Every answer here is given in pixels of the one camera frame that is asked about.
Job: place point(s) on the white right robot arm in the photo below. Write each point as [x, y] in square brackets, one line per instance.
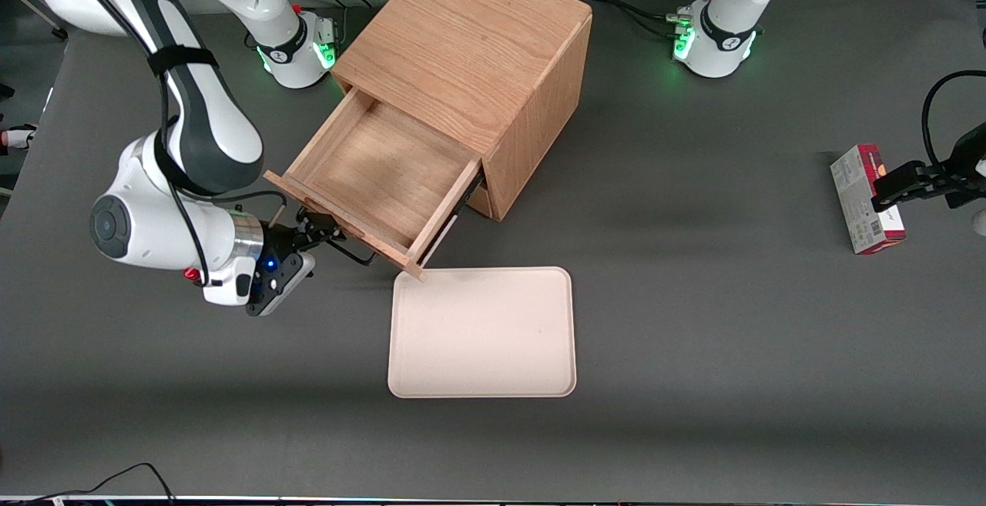
[139, 221]

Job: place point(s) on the white object with red tip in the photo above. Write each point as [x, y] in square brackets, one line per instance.
[19, 137]

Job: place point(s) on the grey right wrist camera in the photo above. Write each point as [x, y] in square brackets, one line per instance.
[269, 290]

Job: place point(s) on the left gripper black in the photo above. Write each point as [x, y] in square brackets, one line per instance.
[966, 179]

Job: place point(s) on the beige plastic tray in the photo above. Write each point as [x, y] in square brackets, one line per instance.
[481, 333]

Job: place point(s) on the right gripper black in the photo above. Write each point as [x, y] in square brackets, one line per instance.
[280, 242]

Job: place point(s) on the black drawer slide rail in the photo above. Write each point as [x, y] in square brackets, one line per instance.
[471, 189]

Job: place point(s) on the oak wooden drawer cabinet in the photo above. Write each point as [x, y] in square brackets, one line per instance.
[462, 44]

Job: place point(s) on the small white round object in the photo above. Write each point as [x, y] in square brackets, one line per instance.
[980, 222]

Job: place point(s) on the red bottle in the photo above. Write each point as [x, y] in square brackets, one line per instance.
[191, 273]

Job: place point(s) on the red and grey carton box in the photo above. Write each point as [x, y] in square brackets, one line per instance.
[859, 198]

